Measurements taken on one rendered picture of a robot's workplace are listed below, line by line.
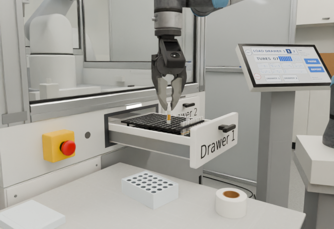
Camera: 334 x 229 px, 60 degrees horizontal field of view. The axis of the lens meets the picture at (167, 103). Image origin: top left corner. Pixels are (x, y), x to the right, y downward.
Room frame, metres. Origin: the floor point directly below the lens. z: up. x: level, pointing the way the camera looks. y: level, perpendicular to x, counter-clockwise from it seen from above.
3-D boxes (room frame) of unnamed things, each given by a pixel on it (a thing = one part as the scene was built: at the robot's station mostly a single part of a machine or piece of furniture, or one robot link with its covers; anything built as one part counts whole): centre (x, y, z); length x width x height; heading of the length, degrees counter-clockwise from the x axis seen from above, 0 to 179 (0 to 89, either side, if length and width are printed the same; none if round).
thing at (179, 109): (1.29, -0.07, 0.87); 0.29 x 0.02 x 0.11; 145
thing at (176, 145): (0.97, 0.02, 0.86); 0.40 x 0.26 x 0.06; 55
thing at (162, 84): (0.79, 0.02, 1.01); 0.06 x 0.03 x 0.09; 14
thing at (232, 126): (0.83, -0.17, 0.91); 0.07 x 0.04 x 0.01; 145
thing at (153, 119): (0.96, 0.01, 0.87); 0.22 x 0.18 x 0.06; 55
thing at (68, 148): (0.73, 0.26, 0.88); 0.04 x 0.03 x 0.04; 145
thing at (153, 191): (0.70, 0.04, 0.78); 0.12 x 0.08 x 0.04; 45
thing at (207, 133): (0.85, -0.15, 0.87); 0.29 x 0.02 x 0.11; 145
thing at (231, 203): (0.62, -0.15, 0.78); 0.07 x 0.07 x 0.04
